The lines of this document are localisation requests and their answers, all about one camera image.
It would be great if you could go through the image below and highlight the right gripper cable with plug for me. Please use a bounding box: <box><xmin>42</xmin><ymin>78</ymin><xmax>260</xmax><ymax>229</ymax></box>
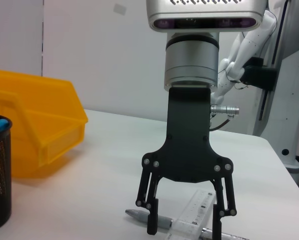
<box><xmin>209</xmin><ymin>104</ymin><xmax>241</xmax><ymax>131</ymax></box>

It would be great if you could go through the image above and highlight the grey white pen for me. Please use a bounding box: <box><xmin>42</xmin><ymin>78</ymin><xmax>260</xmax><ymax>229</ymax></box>
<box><xmin>125</xmin><ymin>208</ymin><xmax>253</xmax><ymax>240</ymax></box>

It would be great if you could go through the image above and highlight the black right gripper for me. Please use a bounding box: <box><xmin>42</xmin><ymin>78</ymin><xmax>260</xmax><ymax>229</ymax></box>
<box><xmin>141</xmin><ymin>86</ymin><xmax>238</xmax><ymax>240</ymax></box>

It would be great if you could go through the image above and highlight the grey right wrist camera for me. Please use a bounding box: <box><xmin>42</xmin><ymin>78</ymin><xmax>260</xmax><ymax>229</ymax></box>
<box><xmin>145</xmin><ymin>0</ymin><xmax>263</xmax><ymax>33</ymax></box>

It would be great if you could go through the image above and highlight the clear plastic ruler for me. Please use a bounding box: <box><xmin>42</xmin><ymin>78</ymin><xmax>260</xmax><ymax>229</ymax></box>
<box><xmin>165</xmin><ymin>189</ymin><xmax>217</xmax><ymax>240</ymax></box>

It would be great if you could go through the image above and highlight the thin black wire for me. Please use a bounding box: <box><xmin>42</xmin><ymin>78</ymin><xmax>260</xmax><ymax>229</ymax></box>
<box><xmin>220</xmin><ymin>68</ymin><xmax>252</xmax><ymax>91</ymax></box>

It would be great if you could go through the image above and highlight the white robot torso column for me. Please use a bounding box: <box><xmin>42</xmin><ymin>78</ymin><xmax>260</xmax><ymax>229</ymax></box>
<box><xmin>251</xmin><ymin>0</ymin><xmax>299</xmax><ymax>173</ymax></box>

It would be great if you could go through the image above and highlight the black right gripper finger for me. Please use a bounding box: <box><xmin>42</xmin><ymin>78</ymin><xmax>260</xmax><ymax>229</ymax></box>
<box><xmin>135</xmin><ymin>169</ymin><xmax>163</xmax><ymax>236</ymax></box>

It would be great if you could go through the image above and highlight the black shoulder carriage block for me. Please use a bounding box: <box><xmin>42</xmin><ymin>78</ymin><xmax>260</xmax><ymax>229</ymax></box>
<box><xmin>239</xmin><ymin>56</ymin><xmax>278</xmax><ymax>91</ymax></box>

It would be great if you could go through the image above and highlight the yellow plastic bin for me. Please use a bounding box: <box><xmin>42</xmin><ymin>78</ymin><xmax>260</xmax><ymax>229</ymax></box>
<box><xmin>0</xmin><ymin>68</ymin><xmax>89</xmax><ymax>179</ymax></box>

